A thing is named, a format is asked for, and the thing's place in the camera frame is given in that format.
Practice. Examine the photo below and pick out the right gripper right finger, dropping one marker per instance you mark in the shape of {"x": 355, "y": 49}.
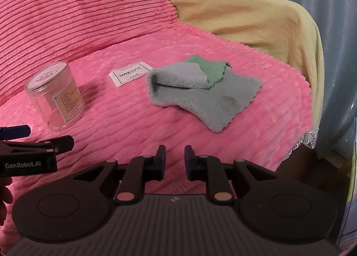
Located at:
{"x": 225, "y": 183}

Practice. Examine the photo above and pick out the pink corduroy cushion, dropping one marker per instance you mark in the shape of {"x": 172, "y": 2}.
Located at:
{"x": 37, "y": 33}

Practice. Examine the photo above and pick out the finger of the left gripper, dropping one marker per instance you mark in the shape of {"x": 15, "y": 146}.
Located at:
{"x": 55, "y": 146}
{"x": 14, "y": 132}

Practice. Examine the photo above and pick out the clear plastic jar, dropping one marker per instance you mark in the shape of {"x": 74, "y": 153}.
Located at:
{"x": 55, "y": 95}

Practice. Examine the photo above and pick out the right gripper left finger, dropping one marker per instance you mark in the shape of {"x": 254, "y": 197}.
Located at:
{"x": 125, "y": 183}

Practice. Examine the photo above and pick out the white fabric care label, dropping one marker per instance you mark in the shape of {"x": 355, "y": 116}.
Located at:
{"x": 129, "y": 73}

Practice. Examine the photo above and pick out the person left hand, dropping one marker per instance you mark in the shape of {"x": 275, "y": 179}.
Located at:
{"x": 5, "y": 197}

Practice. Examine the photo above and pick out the grey green microfibre cloth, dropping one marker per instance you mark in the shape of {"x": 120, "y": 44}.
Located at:
{"x": 209, "y": 90}

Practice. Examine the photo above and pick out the yellow fleece sofa cover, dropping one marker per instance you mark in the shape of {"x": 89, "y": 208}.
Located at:
{"x": 280, "y": 28}

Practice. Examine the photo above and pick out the wooden side table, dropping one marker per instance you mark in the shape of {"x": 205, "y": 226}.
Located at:
{"x": 330, "y": 174}

